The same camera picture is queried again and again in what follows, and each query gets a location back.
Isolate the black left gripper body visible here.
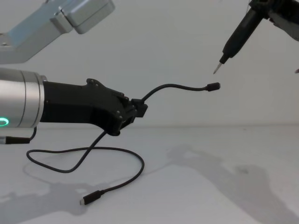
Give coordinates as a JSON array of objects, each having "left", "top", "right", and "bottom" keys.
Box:
[{"left": 40, "top": 78, "right": 125, "bottom": 137}]

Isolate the black tool with metal tip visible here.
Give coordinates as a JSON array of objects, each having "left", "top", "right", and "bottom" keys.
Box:
[{"left": 212, "top": 0, "right": 270, "bottom": 75}]

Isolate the black cable with plugs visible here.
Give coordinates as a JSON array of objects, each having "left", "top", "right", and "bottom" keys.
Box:
[{"left": 26, "top": 82, "right": 221, "bottom": 206}]

